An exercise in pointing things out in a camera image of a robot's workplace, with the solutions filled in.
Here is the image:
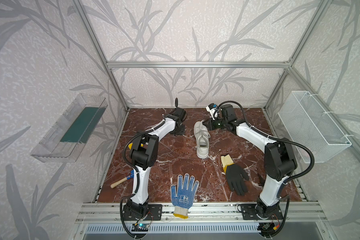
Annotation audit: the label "grey-white shoelace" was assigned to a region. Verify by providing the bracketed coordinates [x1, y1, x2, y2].
[194, 121, 211, 151]

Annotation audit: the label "white leather sneaker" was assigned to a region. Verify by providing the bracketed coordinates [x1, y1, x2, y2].
[194, 121, 211, 159]

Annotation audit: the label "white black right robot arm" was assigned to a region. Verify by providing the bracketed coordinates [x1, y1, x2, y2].
[203, 101, 315, 211]

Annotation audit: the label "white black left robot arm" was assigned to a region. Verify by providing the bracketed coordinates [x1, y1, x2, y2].
[123, 107, 187, 210]

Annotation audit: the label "black yellow work glove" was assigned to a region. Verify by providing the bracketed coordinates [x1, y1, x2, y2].
[221, 155, 249, 196]

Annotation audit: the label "yellow plastic spatula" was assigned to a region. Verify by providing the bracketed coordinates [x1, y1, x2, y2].
[128, 143, 144, 150]

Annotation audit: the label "blue dotted knit glove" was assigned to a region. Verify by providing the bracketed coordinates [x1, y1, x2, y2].
[171, 173, 200, 219]

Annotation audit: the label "right wiring connector board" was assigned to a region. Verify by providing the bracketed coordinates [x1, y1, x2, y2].
[258, 223, 281, 233]

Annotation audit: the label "green lit circuit board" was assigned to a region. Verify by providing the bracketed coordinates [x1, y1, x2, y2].
[131, 223, 151, 233]

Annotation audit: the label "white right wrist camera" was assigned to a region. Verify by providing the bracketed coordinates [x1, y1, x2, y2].
[206, 103, 218, 120]

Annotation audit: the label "wooden handled brush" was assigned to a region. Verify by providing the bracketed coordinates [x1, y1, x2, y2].
[110, 170, 135, 189]

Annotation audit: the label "white wire mesh basket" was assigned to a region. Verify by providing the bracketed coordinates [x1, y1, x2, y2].
[278, 91, 352, 163]

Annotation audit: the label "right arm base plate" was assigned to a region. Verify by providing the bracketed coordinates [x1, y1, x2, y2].
[237, 204, 284, 220]

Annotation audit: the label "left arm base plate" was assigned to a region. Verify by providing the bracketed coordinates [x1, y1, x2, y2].
[122, 204, 163, 221]

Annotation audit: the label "clear plastic wall bin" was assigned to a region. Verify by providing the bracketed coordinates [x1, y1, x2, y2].
[31, 94, 108, 163]

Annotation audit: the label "aluminium frame profiles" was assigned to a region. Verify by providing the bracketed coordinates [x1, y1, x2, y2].
[80, 1, 360, 240]

